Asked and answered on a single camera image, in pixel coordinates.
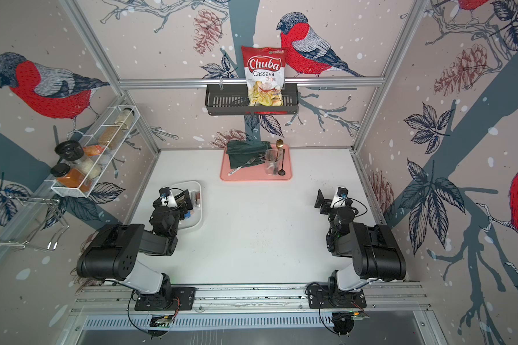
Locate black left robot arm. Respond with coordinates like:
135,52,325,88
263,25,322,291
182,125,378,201
76,187,194,311

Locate aluminium front rail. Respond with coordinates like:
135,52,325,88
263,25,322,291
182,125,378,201
67,281,433,316

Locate black lid spice jar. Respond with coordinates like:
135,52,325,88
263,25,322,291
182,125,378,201
55,140,102,180

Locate gold long spoon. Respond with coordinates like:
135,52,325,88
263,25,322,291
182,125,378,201
276,139,286,176

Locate white wire spice rack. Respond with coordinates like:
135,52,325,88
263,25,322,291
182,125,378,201
51,105,140,198

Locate orange spice jar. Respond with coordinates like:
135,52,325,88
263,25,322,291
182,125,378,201
50,163,92,193

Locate white storage box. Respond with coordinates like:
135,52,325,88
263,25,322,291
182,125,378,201
169,181,204,233

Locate black wall basket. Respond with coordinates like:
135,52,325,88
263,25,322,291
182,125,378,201
205,83,299,116

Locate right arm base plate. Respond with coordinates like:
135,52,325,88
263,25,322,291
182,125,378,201
305,283,367,310

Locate metal wire hook rack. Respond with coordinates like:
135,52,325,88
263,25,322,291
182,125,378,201
0,195,70,252

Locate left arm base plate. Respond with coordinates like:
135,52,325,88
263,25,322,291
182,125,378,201
135,286,197,311

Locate dark green cloth napkin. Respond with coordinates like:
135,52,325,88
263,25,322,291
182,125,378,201
226,140,271,169

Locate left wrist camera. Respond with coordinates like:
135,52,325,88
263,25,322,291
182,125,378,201
159,187,178,208

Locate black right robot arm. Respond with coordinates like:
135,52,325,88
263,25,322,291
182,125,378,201
314,187,407,299

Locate Chuba cassava chips bag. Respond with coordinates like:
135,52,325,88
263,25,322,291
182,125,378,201
241,46,286,106

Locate clear ribbed glass cup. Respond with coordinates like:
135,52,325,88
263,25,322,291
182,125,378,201
264,149,277,175

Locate white handled fork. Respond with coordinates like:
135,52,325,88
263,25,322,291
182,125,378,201
227,157,256,176

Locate pink silicone mat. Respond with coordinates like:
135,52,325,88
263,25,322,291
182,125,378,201
220,145,293,182

